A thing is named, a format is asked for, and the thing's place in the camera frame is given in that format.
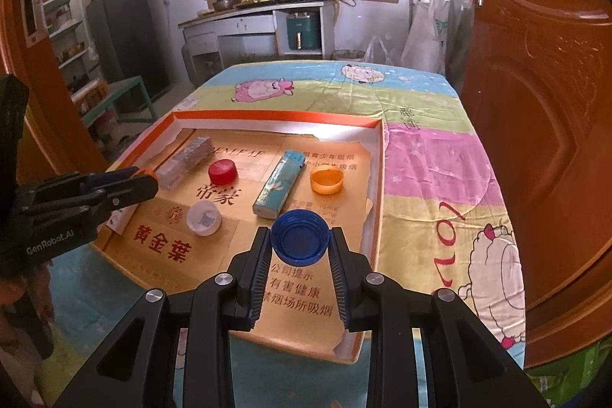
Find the blue bottle cap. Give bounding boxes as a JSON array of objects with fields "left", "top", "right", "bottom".
[{"left": 270, "top": 209, "right": 331, "bottom": 267}]

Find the white bottle cap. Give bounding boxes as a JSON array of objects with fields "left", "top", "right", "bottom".
[{"left": 186, "top": 200, "right": 222, "bottom": 237}]

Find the orange bottle cap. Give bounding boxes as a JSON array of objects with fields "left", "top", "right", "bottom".
[{"left": 310, "top": 165, "right": 344, "bottom": 196}]

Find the red bottle cap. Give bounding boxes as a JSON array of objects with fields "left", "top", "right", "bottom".
[{"left": 207, "top": 159, "right": 239, "bottom": 186}]

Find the white pink small box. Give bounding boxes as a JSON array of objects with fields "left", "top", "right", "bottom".
[{"left": 106, "top": 205, "right": 138, "bottom": 235}]

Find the teal lighter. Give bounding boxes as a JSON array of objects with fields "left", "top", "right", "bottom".
[{"left": 252, "top": 150, "right": 306, "bottom": 219}]

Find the orange cardboard box tray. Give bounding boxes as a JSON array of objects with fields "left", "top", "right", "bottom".
[{"left": 92, "top": 109, "right": 387, "bottom": 365}]

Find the clear plastic rectangular block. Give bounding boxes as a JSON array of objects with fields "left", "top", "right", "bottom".
[{"left": 156, "top": 136, "right": 215, "bottom": 190}]

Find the colourful cartoon tablecloth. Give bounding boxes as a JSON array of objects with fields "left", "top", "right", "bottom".
[{"left": 38, "top": 60, "right": 526, "bottom": 403}]

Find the green low bench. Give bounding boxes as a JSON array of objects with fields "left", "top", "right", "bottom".
[{"left": 81, "top": 74, "right": 158, "bottom": 128}]

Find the dark refrigerator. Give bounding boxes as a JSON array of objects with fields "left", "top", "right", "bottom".
[{"left": 86, "top": 0, "right": 170, "bottom": 101}]

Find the metal storage shelf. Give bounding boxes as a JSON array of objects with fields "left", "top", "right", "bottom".
[{"left": 42, "top": 0, "right": 107, "bottom": 116}]

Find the white kitchen counter cabinet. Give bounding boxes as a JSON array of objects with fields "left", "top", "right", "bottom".
[{"left": 179, "top": 1, "right": 337, "bottom": 82}]

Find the white plastic sack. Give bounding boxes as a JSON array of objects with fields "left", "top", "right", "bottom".
[{"left": 400, "top": 0, "right": 450, "bottom": 75}]

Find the teal air fryer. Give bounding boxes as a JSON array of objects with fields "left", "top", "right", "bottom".
[{"left": 286, "top": 11, "right": 321, "bottom": 51}]

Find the brown wooden door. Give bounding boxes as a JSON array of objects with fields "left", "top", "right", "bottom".
[{"left": 462, "top": 0, "right": 611, "bottom": 367}]

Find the brown wooden door frame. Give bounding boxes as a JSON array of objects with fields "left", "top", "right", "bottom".
[{"left": 1, "top": 0, "right": 108, "bottom": 184}]

